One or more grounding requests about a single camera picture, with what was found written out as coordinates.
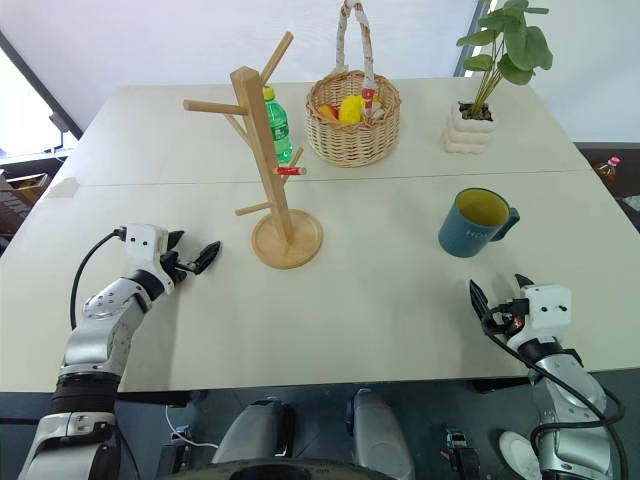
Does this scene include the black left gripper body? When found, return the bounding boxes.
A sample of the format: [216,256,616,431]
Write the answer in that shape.
[159,248,199,288]

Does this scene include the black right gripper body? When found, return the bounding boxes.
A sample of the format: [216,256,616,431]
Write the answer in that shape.
[482,297,531,337]

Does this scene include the blue mug yellow inside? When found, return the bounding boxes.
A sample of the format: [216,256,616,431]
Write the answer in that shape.
[437,187,522,259]

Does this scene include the wooden mug tree stand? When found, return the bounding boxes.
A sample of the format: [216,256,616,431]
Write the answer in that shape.
[182,31,325,271]

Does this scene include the small white block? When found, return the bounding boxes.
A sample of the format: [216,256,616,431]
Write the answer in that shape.
[45,176,81,201]

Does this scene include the white round disc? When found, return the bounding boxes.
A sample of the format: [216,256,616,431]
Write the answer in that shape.
[498,430,542,479]

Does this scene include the red capped bottle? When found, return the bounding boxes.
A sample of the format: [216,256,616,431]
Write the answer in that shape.
[593,155,623,189]

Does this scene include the black floor device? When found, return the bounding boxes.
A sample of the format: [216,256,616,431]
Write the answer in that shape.
[441,426,482,474]
[158,424,195,477]

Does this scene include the green plastic bottle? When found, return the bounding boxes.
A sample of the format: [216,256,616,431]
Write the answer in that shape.
[261,85,296,166]

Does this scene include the white ribbed plant pot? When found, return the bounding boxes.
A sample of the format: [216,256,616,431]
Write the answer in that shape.
[441,101,500,157]

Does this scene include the brown cardboard box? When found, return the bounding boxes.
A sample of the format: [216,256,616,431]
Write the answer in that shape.
[0,168,55,236]

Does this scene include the grey rounded shape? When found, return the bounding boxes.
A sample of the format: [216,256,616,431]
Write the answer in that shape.
[346,388,417,480]
[211,396,295,467]

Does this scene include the yellow fruit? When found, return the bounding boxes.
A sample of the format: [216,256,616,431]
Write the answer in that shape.
[338,94,364,125]

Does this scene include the green leafy plant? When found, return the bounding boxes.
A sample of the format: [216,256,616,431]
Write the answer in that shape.
[455,0,554,120]

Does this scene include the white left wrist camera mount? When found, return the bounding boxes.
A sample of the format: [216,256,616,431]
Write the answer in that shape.
[121,224,172,287]

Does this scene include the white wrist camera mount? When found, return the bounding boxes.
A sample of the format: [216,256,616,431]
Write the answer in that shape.
[524,284,573,335]
[121,224,172,287]

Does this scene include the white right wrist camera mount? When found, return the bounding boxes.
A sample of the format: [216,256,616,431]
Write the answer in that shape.
[524,284,573,335]

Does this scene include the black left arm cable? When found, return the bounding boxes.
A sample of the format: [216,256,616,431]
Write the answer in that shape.
[69,228,127,332]

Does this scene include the white thin cable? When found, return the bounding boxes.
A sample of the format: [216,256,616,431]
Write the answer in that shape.
[164,402,222,449]

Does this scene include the wicker basket with handle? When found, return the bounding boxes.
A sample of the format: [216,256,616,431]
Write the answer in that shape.
[305,0,403,169]

